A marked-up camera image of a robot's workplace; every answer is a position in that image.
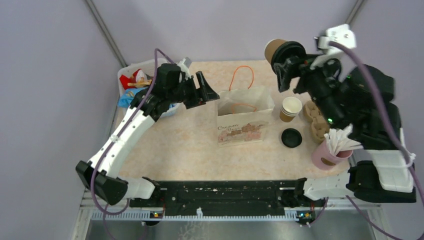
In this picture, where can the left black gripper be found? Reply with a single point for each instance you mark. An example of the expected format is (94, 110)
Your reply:
(208, 92)

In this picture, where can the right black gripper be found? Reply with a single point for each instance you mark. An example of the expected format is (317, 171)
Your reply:
(285, 72)

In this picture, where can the black cup lid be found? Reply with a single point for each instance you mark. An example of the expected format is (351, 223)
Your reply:
(287, 50)

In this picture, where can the brown paper cup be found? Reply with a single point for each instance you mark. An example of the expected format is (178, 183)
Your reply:
(271, 48)

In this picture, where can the stack of paper cups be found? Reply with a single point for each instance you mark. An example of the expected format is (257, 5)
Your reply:
(290, 108)

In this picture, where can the paper takeout bag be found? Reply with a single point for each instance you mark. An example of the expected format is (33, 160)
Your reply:
(243, 115)

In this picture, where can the black lid stack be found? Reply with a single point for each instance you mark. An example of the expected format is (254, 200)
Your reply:
(291, 138)

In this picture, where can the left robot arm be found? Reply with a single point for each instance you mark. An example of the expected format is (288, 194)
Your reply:
(172, 83)

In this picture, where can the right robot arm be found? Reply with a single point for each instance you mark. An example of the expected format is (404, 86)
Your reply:
(347, 103)

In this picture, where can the white plastic basket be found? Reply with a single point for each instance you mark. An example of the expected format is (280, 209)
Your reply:
(148, 67)

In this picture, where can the cardboard cup carrier stack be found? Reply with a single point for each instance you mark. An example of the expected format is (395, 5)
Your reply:
(318, 124)

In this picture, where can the red snack bag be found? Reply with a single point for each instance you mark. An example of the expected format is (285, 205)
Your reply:
(138, 79)

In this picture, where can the blue snack bag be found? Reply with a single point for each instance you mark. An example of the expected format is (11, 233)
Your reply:
(129, 94)

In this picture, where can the white wrapped straws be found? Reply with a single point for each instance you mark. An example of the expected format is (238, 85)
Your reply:
(337, 140)

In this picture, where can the pink holder cup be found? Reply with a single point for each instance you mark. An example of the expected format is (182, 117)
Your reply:
(324, 160)

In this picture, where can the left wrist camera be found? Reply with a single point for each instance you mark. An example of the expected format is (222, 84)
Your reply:
(184, 65)

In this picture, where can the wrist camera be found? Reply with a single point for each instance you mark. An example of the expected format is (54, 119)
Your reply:
(342, 35)
(184, 65)

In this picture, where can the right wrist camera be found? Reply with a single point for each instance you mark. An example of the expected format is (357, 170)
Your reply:
(342, 35)

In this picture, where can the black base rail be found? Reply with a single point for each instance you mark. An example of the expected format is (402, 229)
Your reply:
(230, 200)

